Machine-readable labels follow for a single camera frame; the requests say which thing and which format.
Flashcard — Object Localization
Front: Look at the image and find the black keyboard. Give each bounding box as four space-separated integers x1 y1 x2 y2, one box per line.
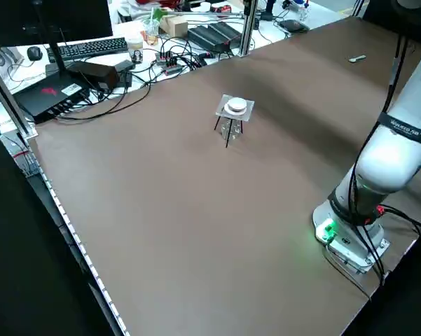
46 36 129 64

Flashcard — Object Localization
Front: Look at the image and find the black computer monitor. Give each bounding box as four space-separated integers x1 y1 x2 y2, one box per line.
0 0 113 48

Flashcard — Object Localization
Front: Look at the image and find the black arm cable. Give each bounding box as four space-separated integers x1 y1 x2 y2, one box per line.
346 33 421 287

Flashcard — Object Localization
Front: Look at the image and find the aluminium frame profile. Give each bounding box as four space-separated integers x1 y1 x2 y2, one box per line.
0 52 39 141

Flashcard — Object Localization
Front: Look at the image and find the black router with red logo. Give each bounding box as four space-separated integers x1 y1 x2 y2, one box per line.
12 27 92 125

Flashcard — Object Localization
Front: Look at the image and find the black finned power supply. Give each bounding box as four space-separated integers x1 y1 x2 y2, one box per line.
209 21 244 45
186 24 232 54

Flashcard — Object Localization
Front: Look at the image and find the grey hub with plugs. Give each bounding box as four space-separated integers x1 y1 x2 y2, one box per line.
155 50 184 76

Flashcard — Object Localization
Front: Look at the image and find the aluminium frame post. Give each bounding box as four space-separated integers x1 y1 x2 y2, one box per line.
238 0 259 57

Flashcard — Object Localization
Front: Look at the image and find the small black power adapter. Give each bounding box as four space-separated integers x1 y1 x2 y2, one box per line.
114 59 134 89

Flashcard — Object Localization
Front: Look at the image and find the large black power adapter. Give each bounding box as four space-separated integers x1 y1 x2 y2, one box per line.
67 61 122 93

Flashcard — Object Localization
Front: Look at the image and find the beige paper cup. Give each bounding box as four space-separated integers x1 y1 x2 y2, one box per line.
125 34 144 54

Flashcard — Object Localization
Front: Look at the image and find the clear plastic cup with straw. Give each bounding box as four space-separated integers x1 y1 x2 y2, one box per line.
142 7 161 47

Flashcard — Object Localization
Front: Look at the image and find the brown cardboard box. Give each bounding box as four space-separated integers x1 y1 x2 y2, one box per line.
159 15 190 38

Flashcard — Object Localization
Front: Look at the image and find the black desk cable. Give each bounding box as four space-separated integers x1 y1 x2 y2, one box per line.
54 75 152 122

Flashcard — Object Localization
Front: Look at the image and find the small red box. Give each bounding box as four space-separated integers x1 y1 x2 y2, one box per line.
209 3 234 15

